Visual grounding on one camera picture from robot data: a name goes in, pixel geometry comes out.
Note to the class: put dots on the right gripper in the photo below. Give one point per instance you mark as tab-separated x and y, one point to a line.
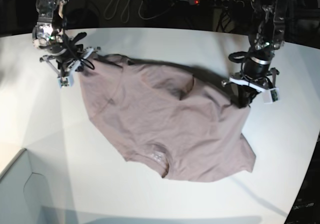
70	60

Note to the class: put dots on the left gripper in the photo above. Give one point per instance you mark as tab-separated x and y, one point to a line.
248	88

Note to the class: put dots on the mauve pink t-shirt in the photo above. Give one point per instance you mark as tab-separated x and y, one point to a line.
164	117

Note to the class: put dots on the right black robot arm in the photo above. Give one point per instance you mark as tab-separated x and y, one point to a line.
51	26

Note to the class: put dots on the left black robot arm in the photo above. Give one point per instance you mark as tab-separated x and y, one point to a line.
256	76

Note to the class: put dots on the black power strip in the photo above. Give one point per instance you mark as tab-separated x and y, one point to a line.
211	3

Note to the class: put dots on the white cardboard box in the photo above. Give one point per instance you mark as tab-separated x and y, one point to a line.
29	196

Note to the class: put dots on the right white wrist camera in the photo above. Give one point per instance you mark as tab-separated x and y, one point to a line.
67	81

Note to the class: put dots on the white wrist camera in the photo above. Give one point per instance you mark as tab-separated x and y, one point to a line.
270	96
67	81

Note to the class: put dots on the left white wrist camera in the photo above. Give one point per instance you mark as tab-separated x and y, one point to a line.
270	96

